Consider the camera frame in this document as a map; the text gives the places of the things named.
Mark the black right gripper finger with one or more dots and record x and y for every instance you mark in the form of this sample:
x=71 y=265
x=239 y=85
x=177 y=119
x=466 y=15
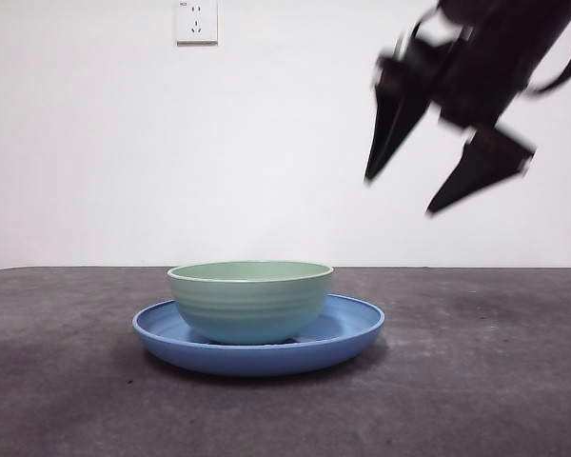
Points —
x=485 y=166
x=399 y=105

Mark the green ribbed bowl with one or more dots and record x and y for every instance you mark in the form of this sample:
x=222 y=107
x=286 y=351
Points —
x=247 y=309

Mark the blue plate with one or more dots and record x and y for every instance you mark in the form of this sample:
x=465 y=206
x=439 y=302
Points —
x=247 y=364

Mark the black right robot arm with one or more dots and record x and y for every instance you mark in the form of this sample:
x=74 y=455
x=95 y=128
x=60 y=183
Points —
x=495 y=57

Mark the white wall socket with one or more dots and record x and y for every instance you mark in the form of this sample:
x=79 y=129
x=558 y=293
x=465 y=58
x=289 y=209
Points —
x=197 y=24

